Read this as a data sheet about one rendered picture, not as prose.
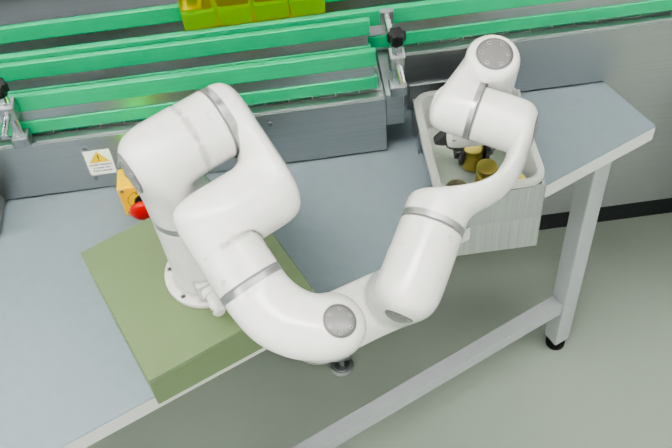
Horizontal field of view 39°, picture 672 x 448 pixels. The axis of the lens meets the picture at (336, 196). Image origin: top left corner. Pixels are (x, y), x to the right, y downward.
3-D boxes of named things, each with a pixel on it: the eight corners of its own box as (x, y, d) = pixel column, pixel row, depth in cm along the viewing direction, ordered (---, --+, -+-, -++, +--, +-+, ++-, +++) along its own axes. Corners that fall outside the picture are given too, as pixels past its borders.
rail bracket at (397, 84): (396, 45, 158) (394, -15, 148) (413, 116, 147) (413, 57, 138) (378, 48, 158) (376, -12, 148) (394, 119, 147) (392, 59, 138)
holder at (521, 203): (501, 96, 168) (504, 64, 162) (541, 216, 150) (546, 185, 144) (406, 109, 167) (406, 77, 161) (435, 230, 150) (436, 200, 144)
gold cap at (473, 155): (484, 171, 154) (486, 153, 151) (463, 173, 154) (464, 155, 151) (480, 155, 157) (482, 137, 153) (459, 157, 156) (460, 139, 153)
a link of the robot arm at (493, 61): (495, 130, 121) (425, 108, 123) (486, 166, 131) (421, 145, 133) (529, 38, 127) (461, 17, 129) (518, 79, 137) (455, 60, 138)
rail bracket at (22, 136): (38, 136, 151) (10, 75, 141) (34, 170, 146) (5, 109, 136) (13, 139, 151) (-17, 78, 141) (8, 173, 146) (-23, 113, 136)
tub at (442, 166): (509, 115, 164) (514, 79, 157) (543, 215, 150) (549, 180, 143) (411, 128, 164) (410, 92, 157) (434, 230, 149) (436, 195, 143)
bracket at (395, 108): (398, 83, 162) (398, 53, 157) (408, 122, 156) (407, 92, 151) (378, 86, 162) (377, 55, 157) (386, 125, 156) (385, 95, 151)
